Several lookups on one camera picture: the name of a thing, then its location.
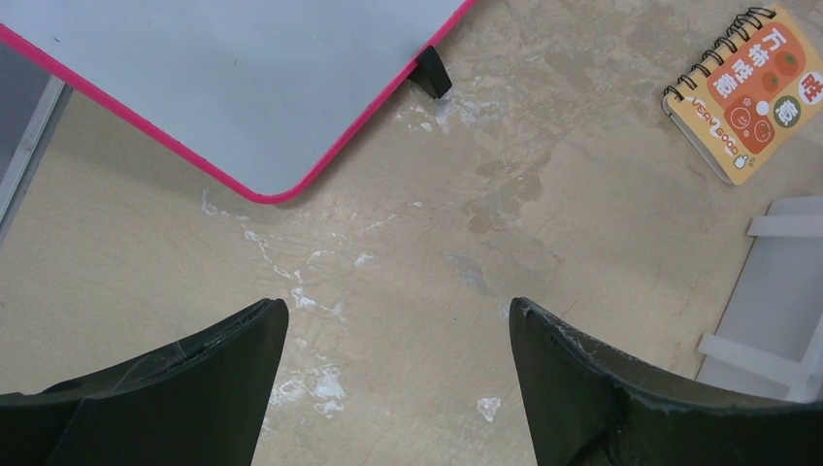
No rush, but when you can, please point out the white plastic bin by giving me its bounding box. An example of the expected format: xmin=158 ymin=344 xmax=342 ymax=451
xmin=697 ymin=195 xmax=822 ymax=403

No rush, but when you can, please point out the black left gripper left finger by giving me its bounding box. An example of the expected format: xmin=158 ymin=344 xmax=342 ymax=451
xmin=1 ymin=299 xmax=289 ymax=465

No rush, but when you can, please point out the pink-framed whiteboard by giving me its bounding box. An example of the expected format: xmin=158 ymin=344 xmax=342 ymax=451
xmin=1 ymin=1 xmax=471 ymax=204

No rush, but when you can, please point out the orange spiral notebook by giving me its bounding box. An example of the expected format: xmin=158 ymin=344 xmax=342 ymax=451
xmin=661 ymin=3 xmax=822 ymax=185

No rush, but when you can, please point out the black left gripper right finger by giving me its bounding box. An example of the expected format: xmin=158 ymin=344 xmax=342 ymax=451
xmin=509 ymin=297 xmax=822 ymax=465

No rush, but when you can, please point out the black whiteboard clip lower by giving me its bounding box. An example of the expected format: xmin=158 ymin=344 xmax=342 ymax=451
xmin=408 ymin=46 xmax=452 ymax=99

